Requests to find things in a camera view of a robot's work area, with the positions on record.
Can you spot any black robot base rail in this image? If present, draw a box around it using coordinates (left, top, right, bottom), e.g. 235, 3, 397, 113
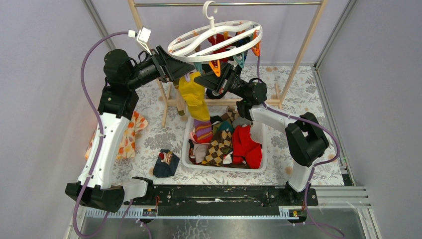
133, 185, 318, 207

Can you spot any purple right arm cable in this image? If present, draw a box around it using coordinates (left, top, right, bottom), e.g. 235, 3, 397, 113
255, 54, 346, 239

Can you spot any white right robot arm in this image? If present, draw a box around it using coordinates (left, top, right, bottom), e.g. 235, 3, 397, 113
194, 63, 329, 205

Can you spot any argyle brown yellow sock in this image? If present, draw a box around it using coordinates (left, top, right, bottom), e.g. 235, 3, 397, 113
201, 130, 232, 167

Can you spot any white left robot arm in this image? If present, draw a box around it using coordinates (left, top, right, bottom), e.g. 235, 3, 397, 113
65, 46, 194, 213

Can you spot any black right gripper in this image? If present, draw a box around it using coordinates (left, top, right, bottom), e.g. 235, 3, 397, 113
194, 62, 247, 100

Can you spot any red sock in bin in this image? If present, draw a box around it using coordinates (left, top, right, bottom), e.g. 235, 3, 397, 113
232, 125, 262, 169

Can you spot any orange clothes peg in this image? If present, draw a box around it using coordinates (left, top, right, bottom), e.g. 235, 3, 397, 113
209, 59, 221, 77

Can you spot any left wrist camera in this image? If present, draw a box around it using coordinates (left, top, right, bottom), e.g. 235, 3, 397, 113
128, 27, 151, 55

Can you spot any wooden clothes rack frame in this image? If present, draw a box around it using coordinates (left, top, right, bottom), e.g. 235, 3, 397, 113
126, 0, 329, 128

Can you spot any navy blue sock bundle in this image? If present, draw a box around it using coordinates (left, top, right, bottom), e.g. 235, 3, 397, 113
153, 149, 180, 178

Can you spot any purple striped sock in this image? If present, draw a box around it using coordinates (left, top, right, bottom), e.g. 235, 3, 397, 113
194, 119, 213, 143

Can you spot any orange floral cloth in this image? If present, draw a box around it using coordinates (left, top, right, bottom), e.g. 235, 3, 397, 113
85, 110, 148, 161

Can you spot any white sock bin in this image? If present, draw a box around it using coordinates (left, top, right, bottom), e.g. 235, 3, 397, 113
181, 117, 268, 173

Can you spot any lilac clothes peg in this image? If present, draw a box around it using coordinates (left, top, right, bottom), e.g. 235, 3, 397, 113
184, 73, 191, 82

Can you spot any white round clip hanger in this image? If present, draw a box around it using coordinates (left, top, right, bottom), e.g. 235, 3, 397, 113
167, 0, 263, 63

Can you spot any red hanging sock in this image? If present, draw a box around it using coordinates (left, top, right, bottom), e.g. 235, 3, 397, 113
208, 34, 232, 54

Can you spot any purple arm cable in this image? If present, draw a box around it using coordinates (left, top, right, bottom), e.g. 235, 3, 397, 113
72, 31, 129, 239
255, 54, 346, 239

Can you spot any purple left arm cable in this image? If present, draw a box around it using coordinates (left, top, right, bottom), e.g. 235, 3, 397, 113
72, 31, 129, 239

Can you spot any multicolour striped long sock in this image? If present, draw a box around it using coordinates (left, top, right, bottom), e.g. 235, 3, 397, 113
175, 88, 186, 116

